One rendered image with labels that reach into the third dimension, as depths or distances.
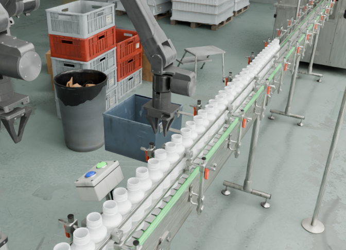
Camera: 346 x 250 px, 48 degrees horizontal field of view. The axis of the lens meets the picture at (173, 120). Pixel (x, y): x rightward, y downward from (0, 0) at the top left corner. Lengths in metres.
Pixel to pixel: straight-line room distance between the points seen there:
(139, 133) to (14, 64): 1.24
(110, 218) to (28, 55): 0.49
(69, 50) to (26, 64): 3.02
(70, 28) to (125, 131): 1.90
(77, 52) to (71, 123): 0.72
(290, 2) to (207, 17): 2.47
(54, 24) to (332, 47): 3.83
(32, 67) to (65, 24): 2.95
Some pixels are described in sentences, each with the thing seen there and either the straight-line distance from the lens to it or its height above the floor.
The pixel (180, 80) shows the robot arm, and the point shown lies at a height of 1.43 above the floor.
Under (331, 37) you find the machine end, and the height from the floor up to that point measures 0.53.
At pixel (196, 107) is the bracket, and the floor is 1.08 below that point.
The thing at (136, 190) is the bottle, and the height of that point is 1.14.
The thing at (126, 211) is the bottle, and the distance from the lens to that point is 1.09.
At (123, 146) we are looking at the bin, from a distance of 2.02.
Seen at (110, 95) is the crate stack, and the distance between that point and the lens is 4.23.
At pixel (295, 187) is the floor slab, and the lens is 3.26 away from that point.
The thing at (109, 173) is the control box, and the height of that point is 1.11.
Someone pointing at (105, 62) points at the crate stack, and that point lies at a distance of 4.03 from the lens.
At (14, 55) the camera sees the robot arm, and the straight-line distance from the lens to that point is 0.77.
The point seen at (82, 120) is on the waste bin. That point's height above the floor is 0.33.
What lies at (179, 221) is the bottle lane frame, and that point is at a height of 0.86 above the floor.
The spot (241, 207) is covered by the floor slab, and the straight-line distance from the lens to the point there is 2.93.
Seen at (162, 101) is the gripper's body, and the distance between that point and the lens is 1.14.
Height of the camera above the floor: 1.81
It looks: 27 degrees down
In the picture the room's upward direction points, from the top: 2 degrees clockwise
